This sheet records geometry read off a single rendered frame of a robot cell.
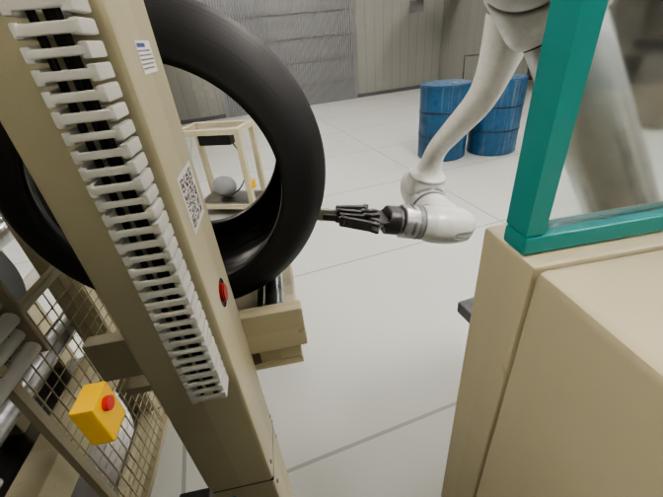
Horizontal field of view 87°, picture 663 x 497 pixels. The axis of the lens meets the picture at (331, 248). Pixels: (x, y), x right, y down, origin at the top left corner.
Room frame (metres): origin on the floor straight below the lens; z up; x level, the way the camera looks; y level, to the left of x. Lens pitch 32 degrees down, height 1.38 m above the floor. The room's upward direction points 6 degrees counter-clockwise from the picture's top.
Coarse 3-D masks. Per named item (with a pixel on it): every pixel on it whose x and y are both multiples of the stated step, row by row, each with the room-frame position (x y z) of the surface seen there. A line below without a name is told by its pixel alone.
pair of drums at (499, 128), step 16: (448, 80) 4.31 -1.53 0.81; (464, 80) 4.19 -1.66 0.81; (512, 80) 3.91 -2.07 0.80; (432, 96) 3.97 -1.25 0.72; (448, 96) 3.89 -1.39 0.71; (464, 96) 3.92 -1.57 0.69; (512, 96) 3.90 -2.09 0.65; (432, 112) 3.96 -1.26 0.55; (448, 112) 3.89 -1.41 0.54; (496, 112) 3.92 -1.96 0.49; (512, 112) 3.91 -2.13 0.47; (432, 128) 3.95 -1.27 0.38; (480, 128) 4.00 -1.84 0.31; (496, 128) 3.91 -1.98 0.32; (512, 128) 3.92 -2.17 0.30; (464, 144) 3.98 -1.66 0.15; (480, 144) 3.98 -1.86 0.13; (496, 144) 3.90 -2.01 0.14; (512, 144) 3.94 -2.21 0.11; (448, 160) 3.89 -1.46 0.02
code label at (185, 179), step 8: (184, 168) 0.44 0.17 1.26; (184, 176) 0.43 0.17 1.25; (192, 176) 0.46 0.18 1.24; (184, 184) 0.41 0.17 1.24; (192, 184) 0.45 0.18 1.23; (184, 192) 0.40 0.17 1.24; (192, 192) 0.44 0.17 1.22; (184, 200) 0.39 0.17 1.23; (192, 200) 0.43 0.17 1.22; (200, 200) 0.46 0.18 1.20; (192, 208) 0.42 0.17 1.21; (200, 208) 0.45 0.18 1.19; (192, 216) 0.40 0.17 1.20; (200, 216) 0.44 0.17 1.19; (192, 224) 0.39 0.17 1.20
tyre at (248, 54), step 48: (144, 0) 0.60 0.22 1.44; (192, 0) 0.64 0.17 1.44; (192, 48) 0.58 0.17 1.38; (240, 48) 0.60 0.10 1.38; (240, 96) 0.58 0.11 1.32; (288, 96) 0.61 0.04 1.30; (0, 144) 0.54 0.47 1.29; (288, 144) 0.59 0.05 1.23; (0, 192) 0.54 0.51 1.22; (288, 192) 0.58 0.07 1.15; (48, 240) 0.54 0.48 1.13; (240, 240) 0.82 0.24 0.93; (288, 240) 0.59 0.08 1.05; (240, 288) 0.57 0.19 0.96
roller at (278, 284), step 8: (272, 280) 0.64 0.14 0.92; (280, 280) 0.65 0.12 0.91; (264, 288) 0.62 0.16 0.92; (272, 288) 0.61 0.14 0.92; (280, 288) 0.62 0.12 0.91; (264, 296) 0.59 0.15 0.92; (272, 296) 0.58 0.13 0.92; (280, 296) 0.59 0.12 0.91; (264, 304) 0.57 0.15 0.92; (272, 304) 0.55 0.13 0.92
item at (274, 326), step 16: (288, 304) 0.52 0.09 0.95; (256, 320) 0.49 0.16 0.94; (272, 320) 0.50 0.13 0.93; (288, 320) 0.50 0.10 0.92; (96, 336) 0.48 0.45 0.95; (112, 336) 0.48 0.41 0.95; (256, 336) 0.49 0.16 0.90; (272, 336) 0.50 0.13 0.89; (288, 336) 0.50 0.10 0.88; (304, 336) 0.50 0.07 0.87; (96, 352) 0.46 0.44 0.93; (112, 352) 0.46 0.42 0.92; (128, 352) 0.47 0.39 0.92; (256, 352) 0.49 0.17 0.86; (96, 368) 0.46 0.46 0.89; (112, 368) 0.46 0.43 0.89; (128, 368) 0.46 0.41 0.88
